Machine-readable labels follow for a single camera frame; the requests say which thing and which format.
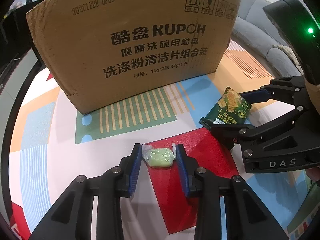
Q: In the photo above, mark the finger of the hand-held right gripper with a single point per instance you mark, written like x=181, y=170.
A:
x=250, y=132
x=255, y=95

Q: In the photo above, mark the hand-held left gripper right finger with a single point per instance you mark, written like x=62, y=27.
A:
x=183, y=170

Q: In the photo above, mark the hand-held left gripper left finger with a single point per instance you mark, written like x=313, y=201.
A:
x=133, y=170

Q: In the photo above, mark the pale green candy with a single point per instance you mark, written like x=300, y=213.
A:
x=158, y=156

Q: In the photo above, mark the colourful patchwork tablecloth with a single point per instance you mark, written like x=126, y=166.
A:
x=75, y=142

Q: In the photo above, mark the green cracker packet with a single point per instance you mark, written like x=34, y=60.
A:
x=225, y=107

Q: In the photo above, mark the brown cardboard box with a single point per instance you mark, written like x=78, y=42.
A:
x=125, y=67

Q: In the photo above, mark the grey sectional sofa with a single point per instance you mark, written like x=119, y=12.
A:
x=255, y=30

